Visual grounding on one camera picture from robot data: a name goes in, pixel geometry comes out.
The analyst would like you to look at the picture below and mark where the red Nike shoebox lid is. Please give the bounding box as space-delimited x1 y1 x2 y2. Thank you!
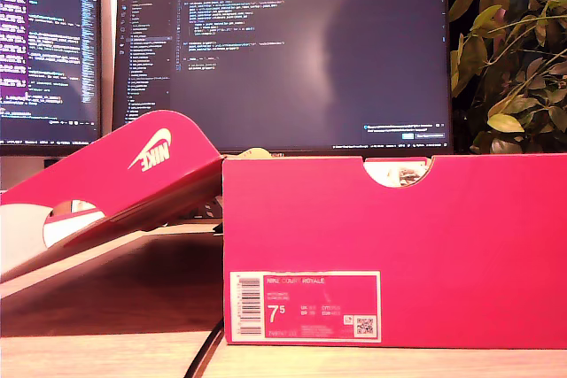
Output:
0 109 271 284

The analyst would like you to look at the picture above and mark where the red shoebox base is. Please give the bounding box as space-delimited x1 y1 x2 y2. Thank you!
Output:
221 154 567 351

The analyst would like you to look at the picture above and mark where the wide computer monitor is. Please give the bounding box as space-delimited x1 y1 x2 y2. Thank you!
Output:
111 0 455 160

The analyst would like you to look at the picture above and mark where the white tissue paper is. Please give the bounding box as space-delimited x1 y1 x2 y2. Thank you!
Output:
363 160 430 189

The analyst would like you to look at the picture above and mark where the white size label sticker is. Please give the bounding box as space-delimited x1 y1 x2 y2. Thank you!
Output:
229 270 383 344

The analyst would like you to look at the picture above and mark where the green leafy houseplant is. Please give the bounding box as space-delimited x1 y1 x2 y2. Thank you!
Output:
447 0 567 156

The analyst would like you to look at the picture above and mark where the computer monitor with purple terminal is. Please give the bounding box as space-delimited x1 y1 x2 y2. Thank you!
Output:
0 0 103 157

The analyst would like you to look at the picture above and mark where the black cable on table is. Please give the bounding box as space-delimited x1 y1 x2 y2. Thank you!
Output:
183 319 225 378

